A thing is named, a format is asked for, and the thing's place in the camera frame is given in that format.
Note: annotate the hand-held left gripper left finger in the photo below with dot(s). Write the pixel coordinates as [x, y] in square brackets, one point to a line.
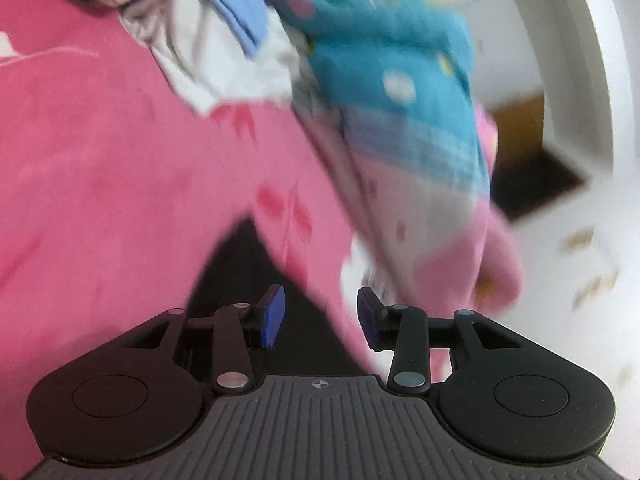
[272, 317]

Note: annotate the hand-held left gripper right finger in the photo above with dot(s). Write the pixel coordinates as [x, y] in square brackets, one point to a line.
[365, 320]

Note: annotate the yellow hanging wall item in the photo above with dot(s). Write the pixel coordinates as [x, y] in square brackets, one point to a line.
[575, 239]

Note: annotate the light blue cloth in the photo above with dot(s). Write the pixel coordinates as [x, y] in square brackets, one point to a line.
[230, 5]

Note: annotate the wooden door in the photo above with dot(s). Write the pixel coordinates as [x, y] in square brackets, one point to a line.
[520, 125]

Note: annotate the crumpled white shirt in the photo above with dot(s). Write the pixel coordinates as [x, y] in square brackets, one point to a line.
[200, 60]

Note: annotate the pink floral blanket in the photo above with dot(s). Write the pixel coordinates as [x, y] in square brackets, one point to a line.
[125, 160]

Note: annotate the pink and blue quilt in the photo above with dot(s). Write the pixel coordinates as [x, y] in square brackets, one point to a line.
[410, 100]

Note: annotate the black printed t-shirt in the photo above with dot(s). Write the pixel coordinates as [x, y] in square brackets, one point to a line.
[240, 270]

